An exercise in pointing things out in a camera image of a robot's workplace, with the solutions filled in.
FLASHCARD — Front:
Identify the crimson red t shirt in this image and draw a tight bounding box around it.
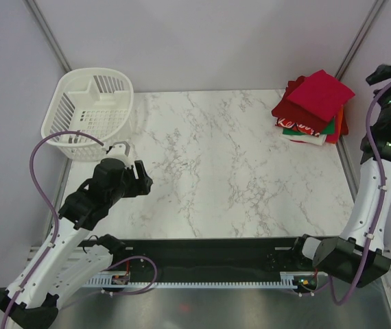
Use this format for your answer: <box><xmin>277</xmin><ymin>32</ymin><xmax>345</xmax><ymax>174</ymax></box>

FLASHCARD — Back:
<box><xmin>287</xmin><ymin>70</ymin><xmax>355</xmax><ymax>122</ymax></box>

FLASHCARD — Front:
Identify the green folded shirt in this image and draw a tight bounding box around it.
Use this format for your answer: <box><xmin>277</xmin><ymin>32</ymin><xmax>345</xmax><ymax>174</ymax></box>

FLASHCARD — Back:
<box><xmin>282</xmin><ymin>118</ymin><xmax>341</xmax><ymax>138</ymax></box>

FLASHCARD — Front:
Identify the white plastic laundry basket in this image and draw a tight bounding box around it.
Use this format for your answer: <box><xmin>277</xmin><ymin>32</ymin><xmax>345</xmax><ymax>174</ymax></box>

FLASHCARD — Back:
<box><xmin>40</xmin><ymin>68</ymin><xmax>134</xmax><ymax>162</ymax></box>

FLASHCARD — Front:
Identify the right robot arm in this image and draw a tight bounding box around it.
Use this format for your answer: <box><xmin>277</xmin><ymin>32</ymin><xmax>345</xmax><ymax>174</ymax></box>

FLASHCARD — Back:
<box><xmin>289</xmin><ymin>64</ymin><xmax>391</xmax><ymax>288</ymax></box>

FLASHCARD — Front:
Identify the white folded shirt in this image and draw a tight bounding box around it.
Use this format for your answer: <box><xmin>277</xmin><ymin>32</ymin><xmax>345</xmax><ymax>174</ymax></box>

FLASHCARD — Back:
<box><xmin>281</xmin><ymin>134</ymin><xmax>327</xmax><ymax>146</ymax></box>

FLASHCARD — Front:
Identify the aluminium frame rail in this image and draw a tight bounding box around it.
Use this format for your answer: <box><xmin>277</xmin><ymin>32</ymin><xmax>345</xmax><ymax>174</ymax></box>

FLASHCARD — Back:
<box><xmin>26</xmin><ymin>246</ymin><xmax>391</xmax><ymax>271</ymax></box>

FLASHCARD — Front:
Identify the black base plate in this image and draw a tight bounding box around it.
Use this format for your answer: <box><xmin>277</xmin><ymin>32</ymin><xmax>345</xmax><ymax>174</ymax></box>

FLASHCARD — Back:
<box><xmin>96</xmin><ymin>234</ymin><xmax>315</xmax><ymax>282</ymax></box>

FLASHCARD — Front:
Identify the orange folded shirt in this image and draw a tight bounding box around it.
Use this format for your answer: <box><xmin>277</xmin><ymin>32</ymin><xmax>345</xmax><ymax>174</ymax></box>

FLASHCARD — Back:
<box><xmin>326</xmin><ymin>107</ymin><xmax>349</xmax><ymax>144</ymax></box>

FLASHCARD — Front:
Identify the dark red folded shirt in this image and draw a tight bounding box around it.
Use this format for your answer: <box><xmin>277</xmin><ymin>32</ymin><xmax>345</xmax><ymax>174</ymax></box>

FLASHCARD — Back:
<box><xmin>272</xmin><ymin>75</ymin><xmax>329</xmax><ymax>133</ymax></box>

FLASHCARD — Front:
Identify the red patterned folded shirt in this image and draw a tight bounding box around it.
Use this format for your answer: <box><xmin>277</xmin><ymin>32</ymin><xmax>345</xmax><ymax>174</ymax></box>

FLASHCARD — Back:
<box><xmin>275</xmin><ymin>118</ymin><xmax>320</xmax><ymax>137</ymax></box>

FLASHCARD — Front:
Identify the slotted cable duct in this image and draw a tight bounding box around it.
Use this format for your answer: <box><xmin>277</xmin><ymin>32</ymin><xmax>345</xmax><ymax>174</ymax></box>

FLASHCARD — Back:
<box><xmin>82</xmin><ymin>272</ymin><xmax>327</xmax><ymax>289</ymax></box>

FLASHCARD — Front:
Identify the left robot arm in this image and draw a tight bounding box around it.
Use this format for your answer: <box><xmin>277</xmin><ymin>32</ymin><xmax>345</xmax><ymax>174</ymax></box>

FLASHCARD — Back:
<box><xmin>0</xmin><ymin>156</ymin><xmax>153</xmax><ymax>328</ymax></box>

